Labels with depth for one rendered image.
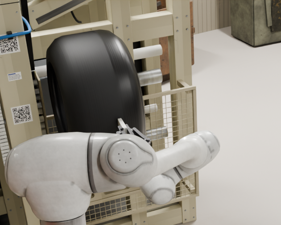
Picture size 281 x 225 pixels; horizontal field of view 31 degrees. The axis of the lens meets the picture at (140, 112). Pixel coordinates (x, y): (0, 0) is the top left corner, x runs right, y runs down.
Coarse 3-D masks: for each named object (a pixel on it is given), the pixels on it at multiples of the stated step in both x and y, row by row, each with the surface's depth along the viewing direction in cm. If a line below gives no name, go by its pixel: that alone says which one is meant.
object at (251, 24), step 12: (240, 0) 620; (252, 0) 596; (264, 0) 599; (276, 0) 604; (240, 12) 627; (252, 12) 602; (264, 12) 606; (276, 12) 610; (240, 24) 634; (252, 24) 608; (264, 24) 612; (276, 24) 616; (240, 36) 642; (252, 36) 614; (264, 36) 618; (276, 36) 624
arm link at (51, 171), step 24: (24, 144) 110; (48, 144) 108; (72, 144) 107; (24, 168) 107; (48, 168) 106; (72, 168) 106; (24, 192) 109; (48, 192) 107; (72, 192) 107; (48, 216) 109; (72, 216) 110
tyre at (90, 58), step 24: (48, 48) 211; (72, 48) 197; (96, 48) 198; (120, 48) 200; (48, 72) 226; (72, 72) 191; (96, 72) 192; (120, 72) 194; (72, 96) 190; (96, 96) 190; (120, 96) 193; (72, 120) 192; (96, 120) 191; (144, 120) 202
